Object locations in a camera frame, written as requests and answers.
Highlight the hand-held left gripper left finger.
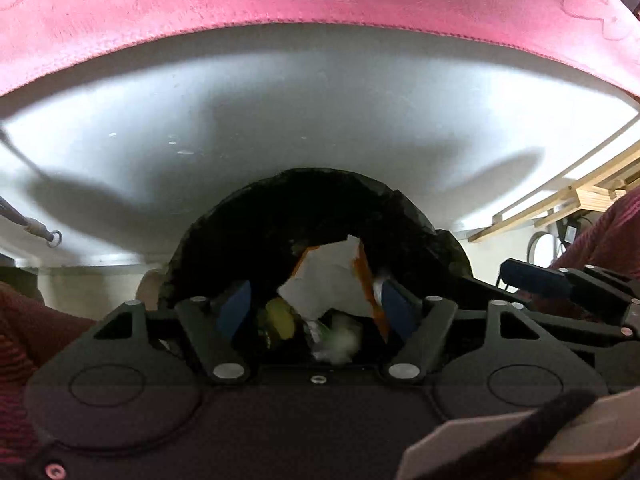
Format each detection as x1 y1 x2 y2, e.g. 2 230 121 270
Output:
90 280 252 385

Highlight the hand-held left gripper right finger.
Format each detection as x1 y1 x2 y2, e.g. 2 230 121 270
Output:
382 277 553 385

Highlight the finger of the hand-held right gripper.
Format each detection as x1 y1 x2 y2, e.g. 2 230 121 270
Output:
520 302 640 343
500 259 640 313

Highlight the white tissue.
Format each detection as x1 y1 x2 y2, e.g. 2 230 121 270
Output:
320 314 365 362

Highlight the orange snack box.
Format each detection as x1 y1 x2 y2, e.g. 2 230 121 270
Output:
277 234 392 342

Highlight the black trash bag bin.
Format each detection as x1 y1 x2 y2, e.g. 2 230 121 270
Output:
159 167 473 363

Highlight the person's right forearm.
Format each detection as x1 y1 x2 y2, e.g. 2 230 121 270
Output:
550 195 640 286

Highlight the person's maroon striped clothing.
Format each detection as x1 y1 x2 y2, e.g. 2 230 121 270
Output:
0 280 98 466

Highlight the wooden slat frame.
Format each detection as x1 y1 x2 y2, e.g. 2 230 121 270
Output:
467 112 640 243

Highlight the cord with metal ring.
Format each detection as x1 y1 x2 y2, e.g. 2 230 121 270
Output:
0 195 63 248

